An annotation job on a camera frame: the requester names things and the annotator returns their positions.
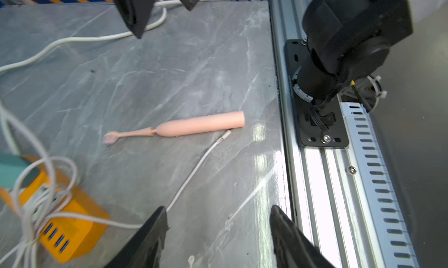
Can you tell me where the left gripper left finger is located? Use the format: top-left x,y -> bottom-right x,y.
106,206 -> 169,268

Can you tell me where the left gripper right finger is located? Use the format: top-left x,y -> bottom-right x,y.
269,205 -> 333,268

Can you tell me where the orange power strip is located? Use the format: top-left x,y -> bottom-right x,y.
1,155 -> 110,268

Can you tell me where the pink electric toothbrush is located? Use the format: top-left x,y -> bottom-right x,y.
104,111 -> 245,144

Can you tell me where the white charging cable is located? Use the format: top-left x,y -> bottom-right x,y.
0,99 -> 233,268

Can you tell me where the teal charger cube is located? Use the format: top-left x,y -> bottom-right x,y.
1,153 -> 40,190

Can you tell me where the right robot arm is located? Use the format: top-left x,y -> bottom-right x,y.
292,0 -> 413,106

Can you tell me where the white power strip cord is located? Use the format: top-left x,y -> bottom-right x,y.
0,0 -> 261,74

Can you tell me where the aluminium front rail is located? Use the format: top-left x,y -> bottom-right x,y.
268,0 -> 419,268

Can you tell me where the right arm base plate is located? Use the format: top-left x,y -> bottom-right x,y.
284,39 -> 349,148

